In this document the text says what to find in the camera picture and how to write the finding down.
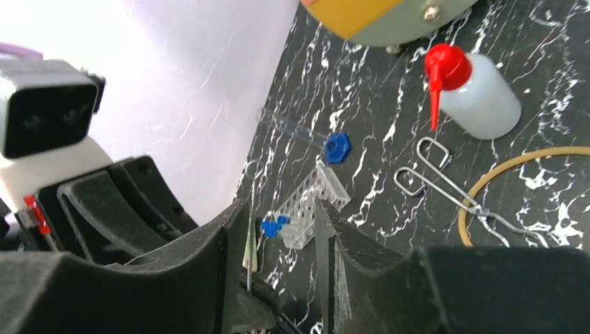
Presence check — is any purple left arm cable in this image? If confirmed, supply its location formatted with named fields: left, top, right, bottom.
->
left=0, top=42, right=45, bottom=61

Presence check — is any test tube in rack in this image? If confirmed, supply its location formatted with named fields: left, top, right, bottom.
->
left=261, top=221, right=281, bottom=238

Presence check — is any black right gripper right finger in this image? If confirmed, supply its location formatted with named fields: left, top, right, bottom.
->
left=314, top=200, right=589, bottom=333

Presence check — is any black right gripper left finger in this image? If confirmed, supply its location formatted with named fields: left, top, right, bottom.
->
left=1, top=200, right=249, bottom=333

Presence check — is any yellow rubber tube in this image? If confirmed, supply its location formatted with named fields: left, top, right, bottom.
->
left=457, top=146, right=590, bottom=248

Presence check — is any metal test tube clamp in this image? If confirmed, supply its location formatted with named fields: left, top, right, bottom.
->
left=394, top=136, right=550, bottom=250

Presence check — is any round cabinet with coloured drawers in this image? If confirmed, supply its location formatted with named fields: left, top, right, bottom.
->
left=301, top=0, right=477, bottom=48

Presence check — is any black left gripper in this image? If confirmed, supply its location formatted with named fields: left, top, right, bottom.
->
left=16, top=155, right=198, bottom=264

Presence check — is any clear test tube rack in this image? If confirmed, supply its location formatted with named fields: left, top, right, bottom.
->
left=273, top=162, right=351, bottom=250

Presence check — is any test tube with blue cap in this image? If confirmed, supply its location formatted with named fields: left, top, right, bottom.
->
left=276, top=215, right=291, bottom=226

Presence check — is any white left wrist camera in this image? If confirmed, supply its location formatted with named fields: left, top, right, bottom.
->
left=1, top=59, right=112, bottom=212

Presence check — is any white squeeze bottle red cap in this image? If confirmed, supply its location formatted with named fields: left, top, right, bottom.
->
left=424, top=43, right=522, bottom=140

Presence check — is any graduated cylinder blue base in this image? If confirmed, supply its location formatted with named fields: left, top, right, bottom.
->
left=255, top=108, right=353, bottom=164

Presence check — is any brown test tube brush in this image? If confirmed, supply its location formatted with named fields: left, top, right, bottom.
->
left=243, top=216, right=257, bottom=292

